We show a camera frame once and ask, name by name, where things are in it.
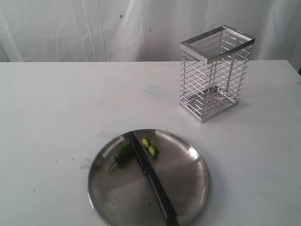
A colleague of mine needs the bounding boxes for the chrome wire utensil basket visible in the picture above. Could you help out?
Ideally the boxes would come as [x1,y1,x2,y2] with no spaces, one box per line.
[180,25,255,123]

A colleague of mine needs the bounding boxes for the white backdrop curtain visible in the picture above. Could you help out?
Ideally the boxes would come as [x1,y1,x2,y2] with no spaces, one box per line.
[0,0,301,64]

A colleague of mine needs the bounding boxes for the round steel plate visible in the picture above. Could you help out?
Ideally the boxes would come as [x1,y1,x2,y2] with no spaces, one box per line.
[87,129,210,226]

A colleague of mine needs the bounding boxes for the black handled knife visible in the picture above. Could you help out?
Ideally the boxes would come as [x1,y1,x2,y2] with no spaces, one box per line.
[129,131,180,226]

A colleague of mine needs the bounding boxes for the cucumber slice near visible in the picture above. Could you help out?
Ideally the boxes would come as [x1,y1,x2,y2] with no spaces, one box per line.
[148,145,159,158]

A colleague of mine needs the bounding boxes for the cucumber slice far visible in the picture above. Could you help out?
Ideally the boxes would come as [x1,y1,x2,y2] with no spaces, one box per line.
[141,137,151,149]

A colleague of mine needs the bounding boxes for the green cucumber piece with stem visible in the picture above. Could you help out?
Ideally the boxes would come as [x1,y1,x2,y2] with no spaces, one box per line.
[108,143,135,172]

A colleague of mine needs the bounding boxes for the cucumber slice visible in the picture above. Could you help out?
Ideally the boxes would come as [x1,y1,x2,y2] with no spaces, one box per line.
[148,145,159,158]
[141,137,151,149]

